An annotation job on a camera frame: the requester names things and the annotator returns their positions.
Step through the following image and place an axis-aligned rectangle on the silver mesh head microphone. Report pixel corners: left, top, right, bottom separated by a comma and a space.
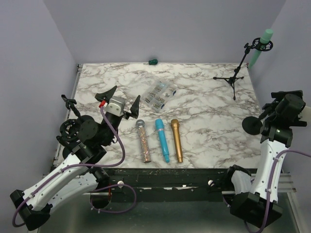
136, 119, 152, 163

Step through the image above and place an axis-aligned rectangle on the blue microphone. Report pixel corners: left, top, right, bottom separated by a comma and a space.
155, 119, 170, 163

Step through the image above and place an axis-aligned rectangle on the black stand holding silver microphone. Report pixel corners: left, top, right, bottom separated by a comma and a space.
242, 103, 276, 135

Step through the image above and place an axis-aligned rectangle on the black shock mount desk stand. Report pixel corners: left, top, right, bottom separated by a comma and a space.
56, 119, 80, 159

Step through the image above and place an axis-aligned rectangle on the black tripod microphone stand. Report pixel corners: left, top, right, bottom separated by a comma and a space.
213, 37, 274, 101

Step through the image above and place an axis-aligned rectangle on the mint green microphone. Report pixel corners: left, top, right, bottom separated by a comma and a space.
248, 29, 274, 69

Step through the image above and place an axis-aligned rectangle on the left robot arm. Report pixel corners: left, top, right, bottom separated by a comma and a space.
10, 87, 140, 231

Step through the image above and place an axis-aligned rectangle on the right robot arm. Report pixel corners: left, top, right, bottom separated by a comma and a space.
223, 90, 307, 233

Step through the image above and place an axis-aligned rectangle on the gold microphone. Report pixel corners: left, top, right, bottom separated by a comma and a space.
171, 119, 183, 163

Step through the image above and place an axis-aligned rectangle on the clear plastic packet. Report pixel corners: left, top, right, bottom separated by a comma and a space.
140, 78, 177, 113

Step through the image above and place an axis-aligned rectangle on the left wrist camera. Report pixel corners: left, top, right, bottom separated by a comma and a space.
103, 97, 125, 117

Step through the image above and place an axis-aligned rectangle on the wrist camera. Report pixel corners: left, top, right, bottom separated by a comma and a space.
103, 97, 125, 117
298, 106, 311, 125

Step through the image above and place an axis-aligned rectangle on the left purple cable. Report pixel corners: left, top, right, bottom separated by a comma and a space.
12, 108, 137, 228

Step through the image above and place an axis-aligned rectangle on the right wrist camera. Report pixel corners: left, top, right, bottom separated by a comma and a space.
298, 106, 311, 125

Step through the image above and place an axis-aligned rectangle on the green handled screwdriver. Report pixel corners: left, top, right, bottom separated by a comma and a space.
147, 59, 158, 66

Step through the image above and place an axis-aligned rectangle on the aluminium frame rail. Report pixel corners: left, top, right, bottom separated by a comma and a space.
41, 172, 297, 195

